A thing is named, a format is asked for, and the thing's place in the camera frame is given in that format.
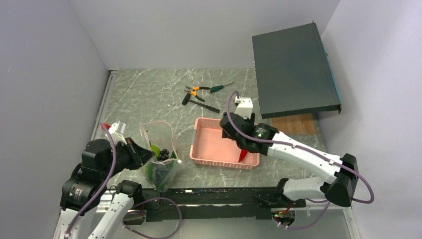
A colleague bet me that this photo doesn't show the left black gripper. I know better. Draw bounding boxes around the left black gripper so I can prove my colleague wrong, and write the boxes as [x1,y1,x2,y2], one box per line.
[100,136,155,179]

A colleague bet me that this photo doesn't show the red chili pepper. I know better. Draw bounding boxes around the red chili pepper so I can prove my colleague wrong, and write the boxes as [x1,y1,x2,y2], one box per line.
[238,149,248,163]

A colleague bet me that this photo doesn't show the dark grape bunch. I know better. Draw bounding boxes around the dark grape bunch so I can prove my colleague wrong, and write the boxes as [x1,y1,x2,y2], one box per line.
[154,148,175,184]

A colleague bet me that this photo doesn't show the clear zip top bag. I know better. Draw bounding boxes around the clear zip top bag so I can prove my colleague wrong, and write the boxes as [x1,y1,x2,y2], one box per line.
[139,121,185,192]

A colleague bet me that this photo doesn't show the pink plastic basket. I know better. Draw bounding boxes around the pink plastic basket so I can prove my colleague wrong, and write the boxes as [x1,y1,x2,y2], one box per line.
[189,118,260,170]

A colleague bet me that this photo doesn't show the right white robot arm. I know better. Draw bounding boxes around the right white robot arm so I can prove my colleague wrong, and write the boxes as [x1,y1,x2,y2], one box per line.
[219,113,358,207]

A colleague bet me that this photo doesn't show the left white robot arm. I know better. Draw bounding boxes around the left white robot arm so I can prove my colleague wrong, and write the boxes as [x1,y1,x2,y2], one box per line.
[60,137,155,239]

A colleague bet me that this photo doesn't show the wooden board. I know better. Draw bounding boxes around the wooden board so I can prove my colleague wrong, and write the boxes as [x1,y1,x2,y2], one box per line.
[270,114,317,135]

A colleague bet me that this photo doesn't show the black hammer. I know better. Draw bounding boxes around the black hammer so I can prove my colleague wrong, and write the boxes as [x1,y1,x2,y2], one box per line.
[182,93,220,114]

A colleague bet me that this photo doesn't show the dark green metal box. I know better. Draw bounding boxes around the dark green metal box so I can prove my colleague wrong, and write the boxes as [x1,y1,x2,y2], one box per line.
[252,22,342,119]

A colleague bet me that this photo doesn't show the aluminium frame rail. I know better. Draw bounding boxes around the aluminium frame rail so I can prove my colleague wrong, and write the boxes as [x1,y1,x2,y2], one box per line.
[59,179,354,239]

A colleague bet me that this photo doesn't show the green handled screwdriver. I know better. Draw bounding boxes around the green handled screwdriver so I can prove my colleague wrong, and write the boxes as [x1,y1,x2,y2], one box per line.
[209,82,234,93]

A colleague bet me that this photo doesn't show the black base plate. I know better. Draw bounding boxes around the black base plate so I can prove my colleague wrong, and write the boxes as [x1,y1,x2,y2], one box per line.
[143,187,306,222]

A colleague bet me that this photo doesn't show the orange handled pliers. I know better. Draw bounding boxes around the orange handled pliers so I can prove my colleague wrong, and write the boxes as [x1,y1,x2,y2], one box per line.
[184,86,210,102]

